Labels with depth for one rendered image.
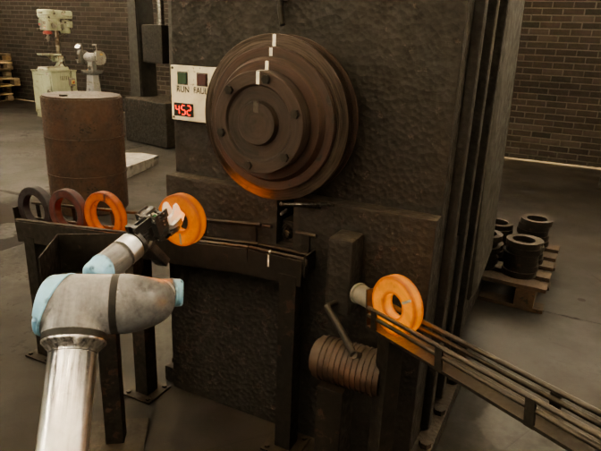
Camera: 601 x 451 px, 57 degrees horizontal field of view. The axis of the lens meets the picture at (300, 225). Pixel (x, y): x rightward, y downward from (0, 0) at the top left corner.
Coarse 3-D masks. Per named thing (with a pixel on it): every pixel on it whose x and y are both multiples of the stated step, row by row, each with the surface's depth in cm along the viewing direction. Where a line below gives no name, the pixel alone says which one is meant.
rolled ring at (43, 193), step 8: (24, 192) 221; (32, 192) 218; (40, 192) 217; (24, 200) 223; (40, 200) 217; (48, 200) 217; (24, 208) 224; (48, 208) 217; (24, 216) 224; (32, 216) 226; (48, 216) 218
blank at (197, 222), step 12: (180, 192) 162; (180, 204) 160; (192, 204) 158; (192, 216) 159; (204, 216) 160; (180, 228) 165; (192, 228) 160; (204, 228) 161; (180, 240) 163; (192, 240) 161
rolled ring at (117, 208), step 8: (96, 192) 203; (104, 192) 202; (88, 200) 206; (96, 200) 204; (104, 200) 202; (112, 200) 200; (120, 200) 203; (88, 208) 207; (96, 208) 209; (112, 208) 201; (120, 208) 201; (88, 216) 208; (96, 216) 210; (120, 216) 201; (88, 224) 209; (96, 224) 209; (120, 224) 202
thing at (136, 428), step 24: (72, 240) 178; (96, 240) 180; (48, 264) 167; (72, 264) 181; (120, 360) 184; (120, 384) 184; (120, 408) 186; (96, 432) 195; (120, 432) 189; (144, 432) 196
